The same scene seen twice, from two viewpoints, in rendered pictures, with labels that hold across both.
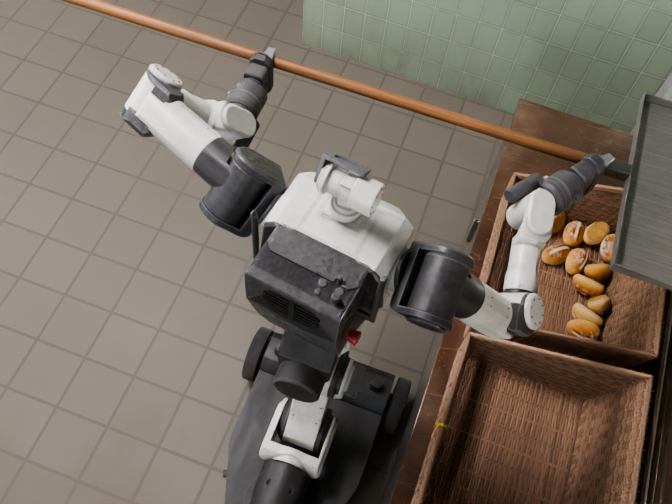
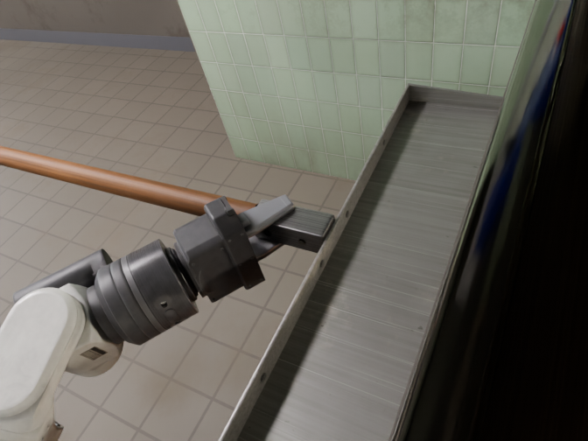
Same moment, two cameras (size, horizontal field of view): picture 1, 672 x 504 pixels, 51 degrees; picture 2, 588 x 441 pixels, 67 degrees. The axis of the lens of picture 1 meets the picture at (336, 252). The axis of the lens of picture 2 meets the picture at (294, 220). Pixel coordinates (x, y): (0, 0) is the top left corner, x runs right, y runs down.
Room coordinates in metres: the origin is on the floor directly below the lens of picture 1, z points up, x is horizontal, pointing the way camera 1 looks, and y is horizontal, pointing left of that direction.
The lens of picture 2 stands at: (0.82, -0.77, 1.55)
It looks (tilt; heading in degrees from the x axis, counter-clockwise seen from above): 47 degrees down; 25
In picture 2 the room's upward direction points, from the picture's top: 16 degrees counter-clockwise
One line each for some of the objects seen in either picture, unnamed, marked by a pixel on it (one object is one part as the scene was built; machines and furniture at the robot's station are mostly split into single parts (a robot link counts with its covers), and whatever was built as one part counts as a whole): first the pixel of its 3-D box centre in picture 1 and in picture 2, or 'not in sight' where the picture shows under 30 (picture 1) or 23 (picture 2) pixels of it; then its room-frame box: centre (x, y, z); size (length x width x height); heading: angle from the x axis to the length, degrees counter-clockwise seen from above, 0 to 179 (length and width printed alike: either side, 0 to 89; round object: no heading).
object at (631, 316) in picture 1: (570, 267); not in sight; (1.11, -0.70, 0.72); 0.56 x 0.49 x 0.28; 168
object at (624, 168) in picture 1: (610, 167); (292, 226); (1.12, -0.63, 1.20); 0.09 x 0.04 x 0.03; 77
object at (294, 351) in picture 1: (317, 334); not in sight; (0.66, 0.02, 1.00); 0.28 x 0.13 x 0.18; 167
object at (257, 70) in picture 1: (253, 86); not in sight; (1.22, 0.26, 1.19); 0.12 x 0.10 x 0.13; 167
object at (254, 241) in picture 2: not in sight; (274, 241); (1.12, -0.60, 1.17); 0.06 x 0.03 x 0.02; 132
